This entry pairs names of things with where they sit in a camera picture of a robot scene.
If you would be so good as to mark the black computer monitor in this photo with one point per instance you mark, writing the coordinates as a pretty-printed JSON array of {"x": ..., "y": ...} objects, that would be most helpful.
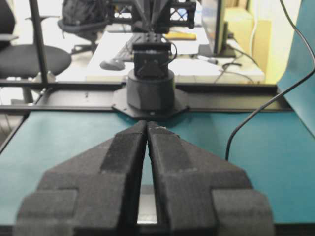
[{"x": 216, "y": 29}]

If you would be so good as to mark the black backpack chair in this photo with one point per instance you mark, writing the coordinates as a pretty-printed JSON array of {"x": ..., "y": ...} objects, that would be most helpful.
[{"x": 85, "y": 19}]

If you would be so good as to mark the black office chair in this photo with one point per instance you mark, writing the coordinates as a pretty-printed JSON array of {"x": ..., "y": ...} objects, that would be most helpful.
[{"x": 22, "y": 60}]

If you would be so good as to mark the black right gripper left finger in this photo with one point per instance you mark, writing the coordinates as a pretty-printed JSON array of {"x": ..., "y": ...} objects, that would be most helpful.
[{"x": 95, "y": 193}]

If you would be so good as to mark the black aluminium table frame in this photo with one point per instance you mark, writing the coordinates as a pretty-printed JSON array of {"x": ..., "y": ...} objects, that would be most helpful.
[{"x": 143, "y": 99}]

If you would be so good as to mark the teal backdrop sheet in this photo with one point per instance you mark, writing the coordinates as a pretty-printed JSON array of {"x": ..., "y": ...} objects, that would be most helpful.
[{"x": 302, "y": 98}]

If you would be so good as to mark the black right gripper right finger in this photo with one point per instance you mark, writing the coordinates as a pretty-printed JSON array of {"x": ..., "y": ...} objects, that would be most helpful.
[{"x": 200, "y": 194}]

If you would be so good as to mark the white desk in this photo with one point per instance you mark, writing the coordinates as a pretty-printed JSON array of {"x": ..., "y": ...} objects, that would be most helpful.
[{"x": 187, "y": 70}]

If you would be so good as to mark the grey computer mouse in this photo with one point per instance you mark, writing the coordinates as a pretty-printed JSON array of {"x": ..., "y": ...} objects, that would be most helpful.
[{"x": 112, "y": 65}]

